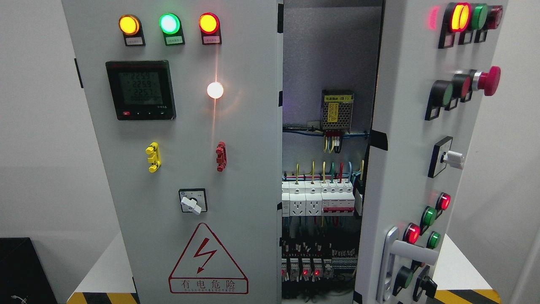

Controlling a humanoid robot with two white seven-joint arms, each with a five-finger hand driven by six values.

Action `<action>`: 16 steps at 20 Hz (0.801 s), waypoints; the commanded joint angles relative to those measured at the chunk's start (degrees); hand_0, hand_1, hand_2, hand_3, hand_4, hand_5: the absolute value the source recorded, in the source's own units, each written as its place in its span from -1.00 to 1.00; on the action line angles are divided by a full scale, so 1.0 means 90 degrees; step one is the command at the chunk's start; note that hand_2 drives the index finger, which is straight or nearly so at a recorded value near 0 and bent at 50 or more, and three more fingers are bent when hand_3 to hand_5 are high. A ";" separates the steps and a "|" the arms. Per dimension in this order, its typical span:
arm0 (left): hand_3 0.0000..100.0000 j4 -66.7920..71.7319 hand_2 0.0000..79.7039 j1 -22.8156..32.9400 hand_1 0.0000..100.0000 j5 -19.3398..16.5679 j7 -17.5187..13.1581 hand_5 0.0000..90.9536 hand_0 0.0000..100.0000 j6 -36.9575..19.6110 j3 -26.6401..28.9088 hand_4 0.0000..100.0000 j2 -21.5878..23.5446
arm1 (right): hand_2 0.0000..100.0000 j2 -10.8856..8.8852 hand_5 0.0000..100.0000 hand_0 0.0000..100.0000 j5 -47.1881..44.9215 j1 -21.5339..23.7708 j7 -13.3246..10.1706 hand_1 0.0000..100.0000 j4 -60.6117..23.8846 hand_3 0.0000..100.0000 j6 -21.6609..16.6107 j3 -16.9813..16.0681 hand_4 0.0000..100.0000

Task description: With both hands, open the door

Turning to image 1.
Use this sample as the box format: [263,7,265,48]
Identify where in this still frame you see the white glowing indicator lamp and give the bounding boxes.
[207,81,224,99]

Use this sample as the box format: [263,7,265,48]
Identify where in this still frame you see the relay row with red leds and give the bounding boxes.
[281,257,334,282]

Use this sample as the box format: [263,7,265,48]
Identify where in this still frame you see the green indicator lamp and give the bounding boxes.
[159,12,185,46]

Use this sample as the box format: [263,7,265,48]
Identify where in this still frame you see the yellow indicator lamp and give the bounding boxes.
[118,14,146,46]

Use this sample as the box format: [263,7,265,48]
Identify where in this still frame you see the yellow terminal post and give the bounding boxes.
[145,142,161,173]

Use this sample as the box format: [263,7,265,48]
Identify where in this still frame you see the grey door handle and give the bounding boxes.
[376,226,439,304]

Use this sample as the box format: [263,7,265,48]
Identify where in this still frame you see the black box at left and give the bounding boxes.
[0,237,57,304]

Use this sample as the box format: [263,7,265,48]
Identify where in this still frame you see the black digital power meter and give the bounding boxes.
[105,60,176,121]

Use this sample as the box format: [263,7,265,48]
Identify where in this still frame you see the metal mesh power supply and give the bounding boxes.
[321,89,354,131]

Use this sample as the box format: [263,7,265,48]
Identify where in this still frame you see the red electric hazard warning sticker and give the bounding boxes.
[168,223,249,294]

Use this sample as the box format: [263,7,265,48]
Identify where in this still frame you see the grey cabinet door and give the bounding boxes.
[62,0,282,304]
[353,0,508,304]

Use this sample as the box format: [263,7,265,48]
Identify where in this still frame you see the white din rail sockets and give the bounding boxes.
[281,180,322,217]

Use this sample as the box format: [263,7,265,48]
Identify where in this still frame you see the red emergency stop button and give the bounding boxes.
[469,66,501,96]

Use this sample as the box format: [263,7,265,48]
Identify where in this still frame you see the red indicator lamp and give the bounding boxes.
[199,12,222,46]

